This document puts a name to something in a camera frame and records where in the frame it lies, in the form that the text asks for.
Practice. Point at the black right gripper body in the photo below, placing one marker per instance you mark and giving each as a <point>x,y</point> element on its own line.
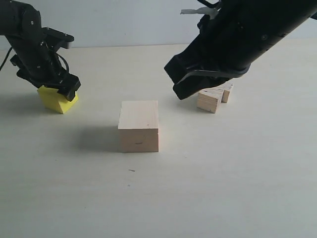
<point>234,38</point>

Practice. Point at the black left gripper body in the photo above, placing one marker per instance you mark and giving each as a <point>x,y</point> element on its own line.
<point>38,64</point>

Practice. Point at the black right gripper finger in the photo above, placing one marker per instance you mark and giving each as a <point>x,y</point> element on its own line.
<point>181,68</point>
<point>194,81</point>

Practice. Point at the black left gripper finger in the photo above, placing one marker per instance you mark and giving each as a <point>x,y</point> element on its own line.
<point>69,87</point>
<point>48,89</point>

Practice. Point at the yellow cube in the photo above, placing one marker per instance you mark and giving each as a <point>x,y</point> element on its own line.
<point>54,101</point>

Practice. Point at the medium grained wooden cube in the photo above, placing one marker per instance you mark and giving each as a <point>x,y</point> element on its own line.
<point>209,99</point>

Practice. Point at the small wooden cube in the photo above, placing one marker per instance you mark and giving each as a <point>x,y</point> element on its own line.
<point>226,87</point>

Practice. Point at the large light wooden cube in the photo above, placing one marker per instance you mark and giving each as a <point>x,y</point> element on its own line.
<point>138,126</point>

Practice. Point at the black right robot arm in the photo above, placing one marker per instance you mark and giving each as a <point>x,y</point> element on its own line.
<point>261,4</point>

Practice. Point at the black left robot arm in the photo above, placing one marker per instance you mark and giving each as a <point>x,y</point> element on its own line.
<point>21,22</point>

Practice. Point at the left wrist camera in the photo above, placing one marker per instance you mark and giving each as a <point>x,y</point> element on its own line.
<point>56,39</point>

